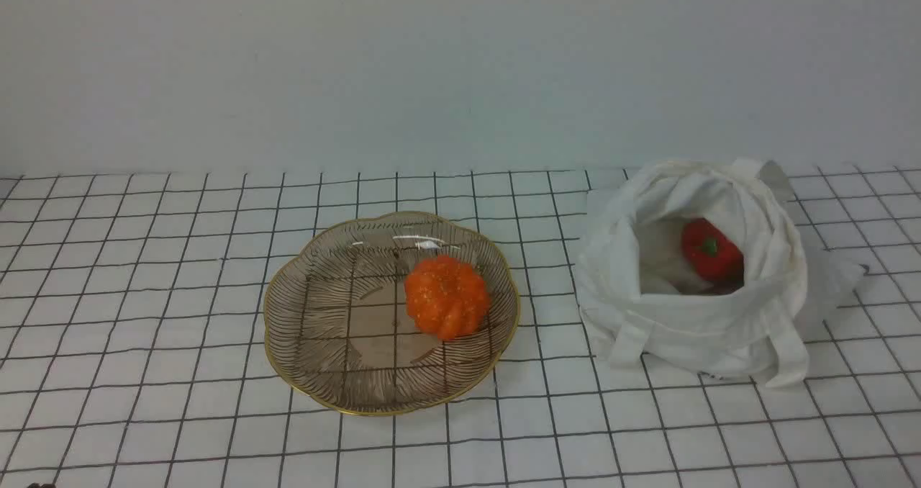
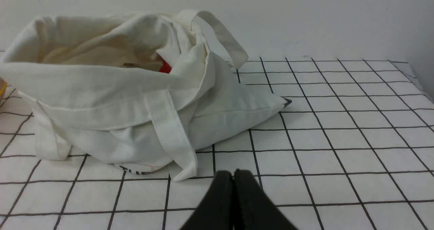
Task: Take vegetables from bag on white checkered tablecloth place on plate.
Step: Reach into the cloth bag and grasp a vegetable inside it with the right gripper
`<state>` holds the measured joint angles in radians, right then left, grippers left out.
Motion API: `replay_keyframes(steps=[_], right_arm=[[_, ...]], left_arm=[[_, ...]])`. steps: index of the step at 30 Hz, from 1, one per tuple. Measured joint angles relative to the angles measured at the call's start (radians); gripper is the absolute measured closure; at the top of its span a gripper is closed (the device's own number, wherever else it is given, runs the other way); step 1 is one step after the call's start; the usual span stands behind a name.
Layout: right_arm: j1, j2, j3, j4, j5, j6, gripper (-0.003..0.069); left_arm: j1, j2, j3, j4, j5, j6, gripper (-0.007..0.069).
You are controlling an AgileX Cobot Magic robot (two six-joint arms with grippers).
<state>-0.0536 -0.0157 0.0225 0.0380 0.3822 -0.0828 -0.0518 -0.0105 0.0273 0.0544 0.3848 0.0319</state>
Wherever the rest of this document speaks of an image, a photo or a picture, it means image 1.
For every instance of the orange toy pumpkin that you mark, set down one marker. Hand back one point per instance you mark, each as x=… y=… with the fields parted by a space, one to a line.
x=446 y=298

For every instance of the brown glass plate gold rim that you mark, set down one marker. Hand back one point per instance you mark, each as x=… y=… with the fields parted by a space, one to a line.
x=338 y=329

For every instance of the red toy bell pepper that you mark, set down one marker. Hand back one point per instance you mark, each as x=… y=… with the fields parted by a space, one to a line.
x=710 y=253

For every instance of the white cloth bag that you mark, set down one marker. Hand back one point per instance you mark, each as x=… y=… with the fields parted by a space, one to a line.
x=637 y=294

